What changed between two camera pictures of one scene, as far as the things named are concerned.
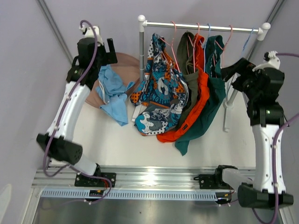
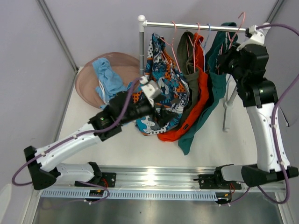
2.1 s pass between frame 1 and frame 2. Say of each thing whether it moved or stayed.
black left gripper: moved
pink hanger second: stayed
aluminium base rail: stayed
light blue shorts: stayed
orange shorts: stayed
